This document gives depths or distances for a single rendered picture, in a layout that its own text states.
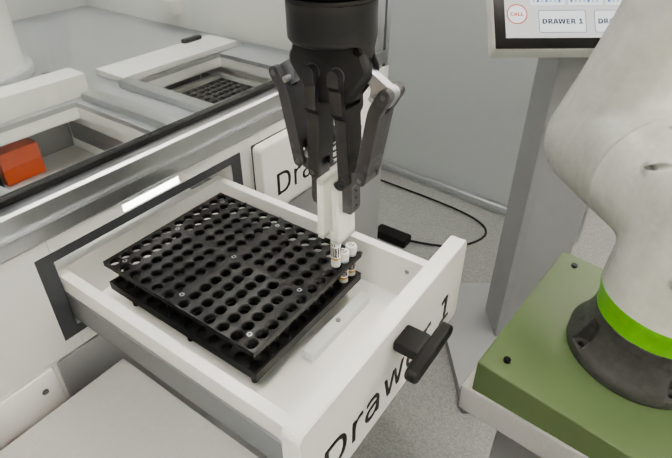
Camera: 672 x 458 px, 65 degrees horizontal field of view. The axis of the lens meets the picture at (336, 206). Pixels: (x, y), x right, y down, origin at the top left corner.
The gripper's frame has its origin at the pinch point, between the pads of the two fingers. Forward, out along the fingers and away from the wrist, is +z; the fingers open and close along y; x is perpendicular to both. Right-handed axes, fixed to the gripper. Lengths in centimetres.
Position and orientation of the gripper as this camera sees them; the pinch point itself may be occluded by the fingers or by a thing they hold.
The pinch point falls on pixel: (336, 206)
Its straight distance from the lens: 52.6
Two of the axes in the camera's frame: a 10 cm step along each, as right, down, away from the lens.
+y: 8.2, 3.0, -4.9
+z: 0.2, 8.4, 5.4
